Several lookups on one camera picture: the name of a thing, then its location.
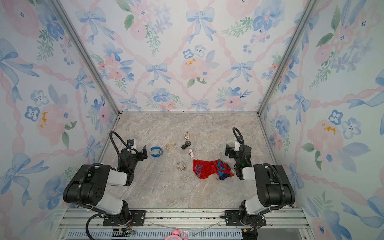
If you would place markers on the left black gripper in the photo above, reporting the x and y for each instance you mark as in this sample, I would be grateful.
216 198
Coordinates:
140 154

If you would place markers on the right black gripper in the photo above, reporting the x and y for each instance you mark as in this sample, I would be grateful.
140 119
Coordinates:
230 149

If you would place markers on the red blue patterned cloth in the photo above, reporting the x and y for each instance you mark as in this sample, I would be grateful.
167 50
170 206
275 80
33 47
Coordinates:
204 169

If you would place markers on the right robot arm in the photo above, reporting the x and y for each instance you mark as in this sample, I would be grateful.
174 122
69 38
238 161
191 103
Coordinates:
274 190

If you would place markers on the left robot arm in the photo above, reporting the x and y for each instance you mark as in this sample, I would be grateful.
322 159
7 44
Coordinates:
88 189

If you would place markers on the black watch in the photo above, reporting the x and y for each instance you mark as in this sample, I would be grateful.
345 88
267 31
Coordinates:
186 144

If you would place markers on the pink round object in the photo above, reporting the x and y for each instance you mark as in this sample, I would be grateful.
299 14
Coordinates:
177 235

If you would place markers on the blue strap watch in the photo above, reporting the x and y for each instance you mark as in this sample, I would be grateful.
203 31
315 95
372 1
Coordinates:
156 152

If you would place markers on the gold bracelet watch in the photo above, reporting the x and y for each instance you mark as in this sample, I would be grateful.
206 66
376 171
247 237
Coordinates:
181 166

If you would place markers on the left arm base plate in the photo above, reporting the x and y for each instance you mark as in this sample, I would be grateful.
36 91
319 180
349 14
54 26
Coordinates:
131 218

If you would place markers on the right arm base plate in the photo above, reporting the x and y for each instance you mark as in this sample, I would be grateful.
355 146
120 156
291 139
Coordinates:
234 218

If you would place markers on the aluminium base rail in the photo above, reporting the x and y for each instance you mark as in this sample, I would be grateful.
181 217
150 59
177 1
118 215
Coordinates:
286 218

